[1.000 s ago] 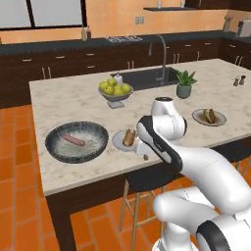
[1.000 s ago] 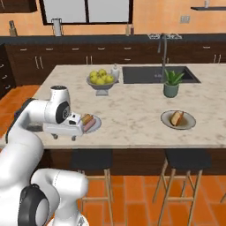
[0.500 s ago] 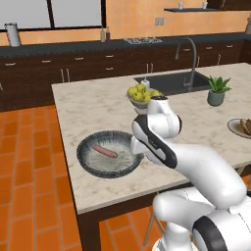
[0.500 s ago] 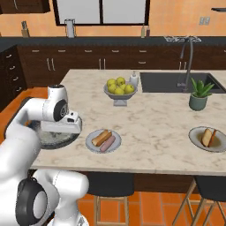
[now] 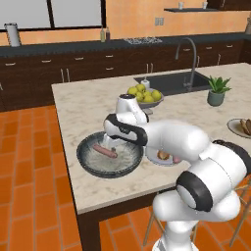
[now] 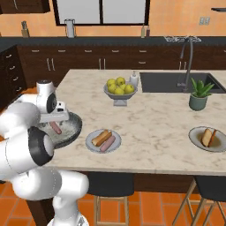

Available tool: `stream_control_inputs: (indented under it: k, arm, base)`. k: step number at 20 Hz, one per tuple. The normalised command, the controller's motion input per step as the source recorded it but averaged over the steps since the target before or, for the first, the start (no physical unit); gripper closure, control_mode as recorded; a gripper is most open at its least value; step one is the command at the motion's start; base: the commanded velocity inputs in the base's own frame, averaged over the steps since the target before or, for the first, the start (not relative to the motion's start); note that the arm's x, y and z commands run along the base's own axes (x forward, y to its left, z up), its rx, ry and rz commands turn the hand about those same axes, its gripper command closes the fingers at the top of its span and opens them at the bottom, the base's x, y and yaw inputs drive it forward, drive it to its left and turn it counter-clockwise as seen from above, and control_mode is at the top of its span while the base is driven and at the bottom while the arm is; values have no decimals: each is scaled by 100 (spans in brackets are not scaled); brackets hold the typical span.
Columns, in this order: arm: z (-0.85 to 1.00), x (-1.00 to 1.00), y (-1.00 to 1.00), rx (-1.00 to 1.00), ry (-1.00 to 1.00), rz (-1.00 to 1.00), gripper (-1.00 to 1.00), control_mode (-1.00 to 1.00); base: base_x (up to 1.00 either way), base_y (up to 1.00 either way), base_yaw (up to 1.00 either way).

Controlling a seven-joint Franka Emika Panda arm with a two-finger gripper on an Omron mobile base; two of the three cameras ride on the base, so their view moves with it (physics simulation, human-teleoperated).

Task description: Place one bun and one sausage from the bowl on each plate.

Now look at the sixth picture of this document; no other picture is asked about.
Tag grey wall outlet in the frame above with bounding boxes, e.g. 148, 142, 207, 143
199, 16, 211, 26

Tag pink sausage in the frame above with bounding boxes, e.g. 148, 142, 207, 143
49, 121, 63, 136
99, 135, 117, 154

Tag white paper towel roll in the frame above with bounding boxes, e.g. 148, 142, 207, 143
64, 18, 77, 39

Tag grey curved tap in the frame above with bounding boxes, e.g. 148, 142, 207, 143
176, 35, 195, 94

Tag black framed window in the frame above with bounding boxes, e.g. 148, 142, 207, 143
51, 0, 151, 27

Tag dark wood drawer unit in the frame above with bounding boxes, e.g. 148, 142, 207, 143
0, 44, 28, 111

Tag grey pedestal fruit bowl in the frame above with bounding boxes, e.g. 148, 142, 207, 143
102, 83, 139, 108

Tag dark wood base cupboards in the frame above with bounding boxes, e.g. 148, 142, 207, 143
16, 43, 226, 89

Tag black seat wooden stool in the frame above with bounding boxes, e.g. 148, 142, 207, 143
87, 171, 136, 226
171, 175, 226, 226

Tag green plant in pot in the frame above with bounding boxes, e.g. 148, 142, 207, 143
188, 77, 215, 112

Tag grey round plate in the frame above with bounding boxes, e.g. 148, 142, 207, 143
85, 128, 123, 154
188, 125, 226, 154

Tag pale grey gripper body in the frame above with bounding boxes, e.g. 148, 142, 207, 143
39, 112, 71, 124

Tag dark sink basin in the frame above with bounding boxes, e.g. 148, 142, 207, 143
139, 72, 226, 94

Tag white soap dispenser bottle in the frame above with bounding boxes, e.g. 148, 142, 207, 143
129, 70, 139, 89

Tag dark wood wall cupboard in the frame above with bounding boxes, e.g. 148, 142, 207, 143
0, 0, 51, 15

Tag wooden knife block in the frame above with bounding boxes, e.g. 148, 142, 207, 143
19, 19, 31, 39

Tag dark round bowl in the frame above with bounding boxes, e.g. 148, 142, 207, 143
36, 111, 84, 150

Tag tan bottle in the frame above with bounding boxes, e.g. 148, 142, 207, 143
140, 24, 147, 39

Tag tan hot dog bun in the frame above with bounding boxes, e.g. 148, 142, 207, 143
200, 127, 215, 147
91, 129, 114, 147

